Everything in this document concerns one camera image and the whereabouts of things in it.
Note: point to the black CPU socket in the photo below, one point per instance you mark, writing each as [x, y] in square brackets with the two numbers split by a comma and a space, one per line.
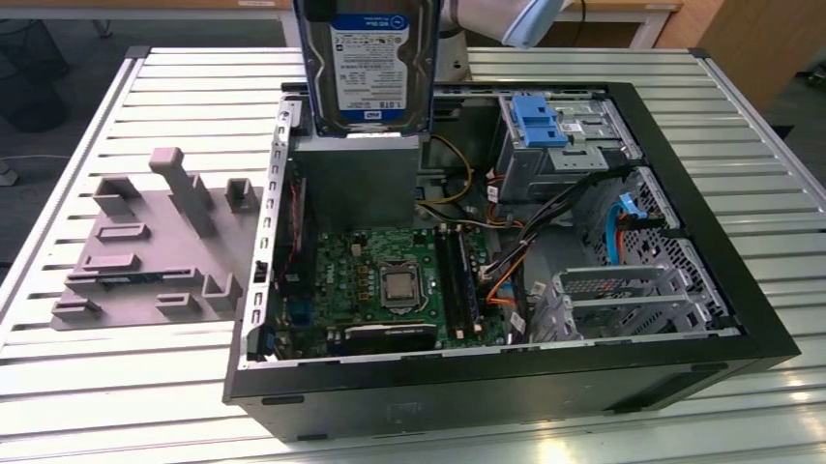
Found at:
[400, 266]

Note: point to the green motherboard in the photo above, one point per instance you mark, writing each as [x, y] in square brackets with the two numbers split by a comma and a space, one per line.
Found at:
[342, 261]

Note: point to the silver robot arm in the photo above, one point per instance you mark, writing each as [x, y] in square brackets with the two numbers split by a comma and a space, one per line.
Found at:
[453, 58]

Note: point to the black RAM stick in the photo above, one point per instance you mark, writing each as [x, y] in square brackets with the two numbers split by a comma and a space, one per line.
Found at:
[467, 275]

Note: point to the black office chair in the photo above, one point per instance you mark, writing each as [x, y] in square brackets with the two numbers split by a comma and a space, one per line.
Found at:
[814, 77]

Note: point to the wooden cabinet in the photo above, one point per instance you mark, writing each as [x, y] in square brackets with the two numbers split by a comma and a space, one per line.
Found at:
[742, 48]

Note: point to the silver CPU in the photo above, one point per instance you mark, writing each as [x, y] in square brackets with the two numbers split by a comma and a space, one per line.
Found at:
[400, 286]

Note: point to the grey floor object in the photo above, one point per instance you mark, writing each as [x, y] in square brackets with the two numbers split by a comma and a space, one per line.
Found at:
[7, 174]

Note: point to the blue plastic drive latch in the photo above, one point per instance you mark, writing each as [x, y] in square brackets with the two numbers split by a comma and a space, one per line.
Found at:
[538, 135]

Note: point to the grey power supply unit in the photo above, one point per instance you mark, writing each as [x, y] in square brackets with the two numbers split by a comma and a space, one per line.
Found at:
[355, 179]

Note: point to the black mesh bin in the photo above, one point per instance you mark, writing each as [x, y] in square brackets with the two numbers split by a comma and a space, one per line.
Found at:
[32, 96]

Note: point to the metal optical drive cage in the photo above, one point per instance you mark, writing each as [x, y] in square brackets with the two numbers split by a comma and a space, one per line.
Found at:
[581, 159]

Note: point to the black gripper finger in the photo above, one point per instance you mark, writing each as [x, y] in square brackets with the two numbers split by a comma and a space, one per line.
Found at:
[320, 8]

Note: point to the blue expansion slot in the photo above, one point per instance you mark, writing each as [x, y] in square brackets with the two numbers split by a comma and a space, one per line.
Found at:
[302, 311]

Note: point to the blue video port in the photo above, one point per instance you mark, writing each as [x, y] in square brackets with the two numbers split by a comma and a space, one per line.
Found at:
[266, 345]

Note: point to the black graphics card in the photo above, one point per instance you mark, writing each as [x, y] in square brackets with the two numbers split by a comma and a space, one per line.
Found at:
[387, 338]

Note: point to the wooden desk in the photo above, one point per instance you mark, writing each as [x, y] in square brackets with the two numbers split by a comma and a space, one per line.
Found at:
[613, 34]

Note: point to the grey parts rack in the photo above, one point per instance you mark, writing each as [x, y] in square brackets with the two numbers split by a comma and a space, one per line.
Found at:
[162, 261]

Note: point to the hard disk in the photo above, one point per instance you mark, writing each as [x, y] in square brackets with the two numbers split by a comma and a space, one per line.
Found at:
[371, 63]

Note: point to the black PC case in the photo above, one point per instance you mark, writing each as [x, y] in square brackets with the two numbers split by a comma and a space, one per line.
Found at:
[451, 386]

